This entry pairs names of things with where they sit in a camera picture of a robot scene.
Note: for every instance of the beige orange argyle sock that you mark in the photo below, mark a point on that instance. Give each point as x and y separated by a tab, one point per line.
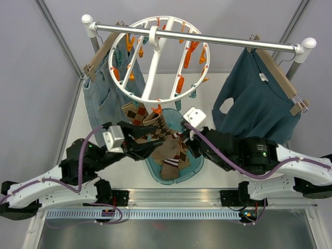
135	113

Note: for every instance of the left beige clothes hanger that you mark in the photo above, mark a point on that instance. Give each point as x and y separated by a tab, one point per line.
101	52

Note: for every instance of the brown argyle sock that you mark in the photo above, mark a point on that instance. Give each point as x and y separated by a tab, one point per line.
162	131

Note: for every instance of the beige clothes hanger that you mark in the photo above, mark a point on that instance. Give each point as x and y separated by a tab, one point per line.
283	82
101	52

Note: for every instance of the white slotted cable duct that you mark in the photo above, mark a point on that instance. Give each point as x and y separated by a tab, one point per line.
142	214

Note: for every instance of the right beige clothes hanger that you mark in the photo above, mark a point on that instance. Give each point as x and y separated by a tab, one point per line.
283	82

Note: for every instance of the white round clip hanger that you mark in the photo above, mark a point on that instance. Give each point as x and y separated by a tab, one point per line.
168	23

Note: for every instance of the teal plastic basin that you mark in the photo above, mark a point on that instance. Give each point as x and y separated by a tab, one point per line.
173	119

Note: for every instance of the orange clip front left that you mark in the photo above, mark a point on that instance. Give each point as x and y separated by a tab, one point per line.
157	110

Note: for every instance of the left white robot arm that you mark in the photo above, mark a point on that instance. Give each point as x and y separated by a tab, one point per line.
75	179

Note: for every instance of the teal clip front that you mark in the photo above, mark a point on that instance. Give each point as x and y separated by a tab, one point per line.
178	104

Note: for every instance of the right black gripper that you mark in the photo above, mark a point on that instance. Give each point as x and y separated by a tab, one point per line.
191	144

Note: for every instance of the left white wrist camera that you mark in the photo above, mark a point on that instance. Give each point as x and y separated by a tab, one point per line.
113	139

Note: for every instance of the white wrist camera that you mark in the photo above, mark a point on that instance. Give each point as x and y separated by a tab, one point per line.
196	118
113	139

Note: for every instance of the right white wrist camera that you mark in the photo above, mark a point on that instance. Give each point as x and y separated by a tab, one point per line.
196	118

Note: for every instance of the metal clothes rack rail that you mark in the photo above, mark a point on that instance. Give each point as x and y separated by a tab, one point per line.
301	51

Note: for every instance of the orange clip right rim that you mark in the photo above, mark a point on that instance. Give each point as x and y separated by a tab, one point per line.
180	84

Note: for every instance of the blue denim garment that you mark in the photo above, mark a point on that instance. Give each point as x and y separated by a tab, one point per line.
103	100

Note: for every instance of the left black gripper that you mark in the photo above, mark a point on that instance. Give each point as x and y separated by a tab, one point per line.
138	151

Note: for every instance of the teal long sleeve shirt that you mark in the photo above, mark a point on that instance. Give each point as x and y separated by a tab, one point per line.
251	102

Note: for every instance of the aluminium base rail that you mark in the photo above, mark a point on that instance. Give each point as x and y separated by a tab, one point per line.
199	198

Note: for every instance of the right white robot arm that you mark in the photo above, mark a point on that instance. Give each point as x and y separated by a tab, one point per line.
271	169

